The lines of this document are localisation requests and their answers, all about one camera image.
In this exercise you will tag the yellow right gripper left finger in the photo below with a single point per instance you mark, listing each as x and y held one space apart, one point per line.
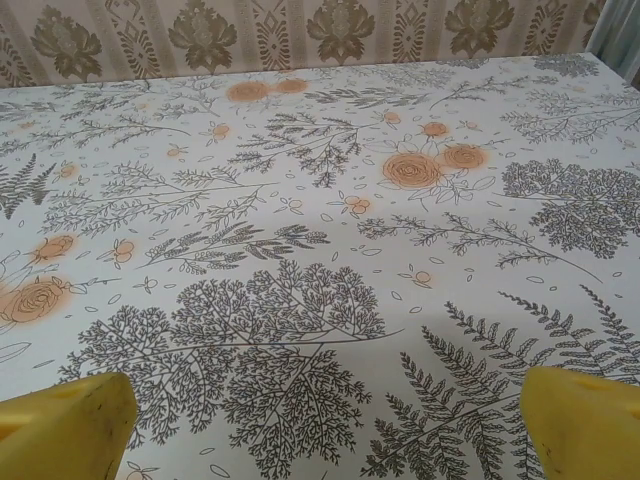
65 435

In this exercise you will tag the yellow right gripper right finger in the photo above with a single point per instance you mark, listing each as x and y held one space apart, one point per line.
590 430

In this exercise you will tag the floral print tablecloth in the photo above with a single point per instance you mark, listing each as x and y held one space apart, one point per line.
310 250

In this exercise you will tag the pale green curtain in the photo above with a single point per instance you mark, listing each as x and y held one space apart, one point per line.
620 40

